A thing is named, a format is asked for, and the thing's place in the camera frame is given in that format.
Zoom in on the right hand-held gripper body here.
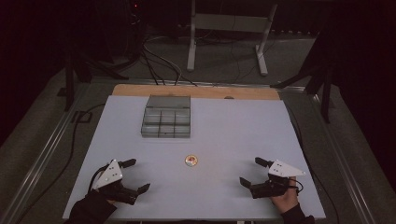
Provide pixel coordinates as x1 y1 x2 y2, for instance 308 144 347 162
249 159 307 200

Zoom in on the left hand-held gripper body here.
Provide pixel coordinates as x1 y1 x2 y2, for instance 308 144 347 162
92 159 140 206

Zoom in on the clear plastic compartment box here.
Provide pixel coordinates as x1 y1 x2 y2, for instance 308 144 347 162
140 94 191 139

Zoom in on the person's right hand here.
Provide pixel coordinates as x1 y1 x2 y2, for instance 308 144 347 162
270 175 300 215

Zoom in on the black tripod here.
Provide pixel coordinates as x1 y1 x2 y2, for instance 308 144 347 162
270 27 342 124
56 36 129 113

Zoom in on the wooden board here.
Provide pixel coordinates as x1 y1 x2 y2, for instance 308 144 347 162
111 83 281 101

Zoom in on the white metal stand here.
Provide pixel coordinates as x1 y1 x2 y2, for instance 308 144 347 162
186 0 279 77

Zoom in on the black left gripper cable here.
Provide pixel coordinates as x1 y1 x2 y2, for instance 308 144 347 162
87 165 109 193

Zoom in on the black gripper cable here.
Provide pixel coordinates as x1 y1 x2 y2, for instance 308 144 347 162
288 178 304 196
87 165 109 193

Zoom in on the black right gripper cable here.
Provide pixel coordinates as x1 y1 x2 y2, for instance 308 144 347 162
288 178 304 196

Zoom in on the long black floor cable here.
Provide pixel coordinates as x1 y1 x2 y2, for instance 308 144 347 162
14 103 107 224

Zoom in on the aluminium floor rail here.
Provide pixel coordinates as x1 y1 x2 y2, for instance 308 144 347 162
0 83 92 224
310 92 396 224

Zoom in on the bundle of floor cables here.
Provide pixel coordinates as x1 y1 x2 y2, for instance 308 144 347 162
140 35 198 87

